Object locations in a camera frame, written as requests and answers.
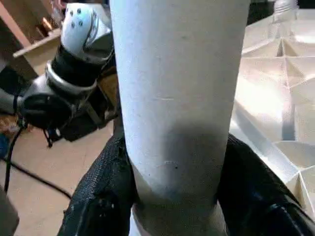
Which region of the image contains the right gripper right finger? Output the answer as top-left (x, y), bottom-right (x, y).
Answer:
top-left (217, 134), bottom-right (315, 236)

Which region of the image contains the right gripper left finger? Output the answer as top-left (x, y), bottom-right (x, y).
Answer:
top-left (58, 133), bottom-right (136, 236)

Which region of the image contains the white plastic table top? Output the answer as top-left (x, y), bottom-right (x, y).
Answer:
top-left (229, 10), bottom-right (315, 222)

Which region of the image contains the white plastic table leg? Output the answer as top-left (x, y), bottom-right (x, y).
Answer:
top-left (109, 0), bottom-right (251, 236)
top-left (273, 0), bottom-right (299, 15)

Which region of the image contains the wooden shelf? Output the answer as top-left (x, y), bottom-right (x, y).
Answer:
top-left (0, 0), bottom-right (64, 74)

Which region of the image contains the black floor cable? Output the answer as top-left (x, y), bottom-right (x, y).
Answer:
top-left (2, 125), bottom-right (73, 200)

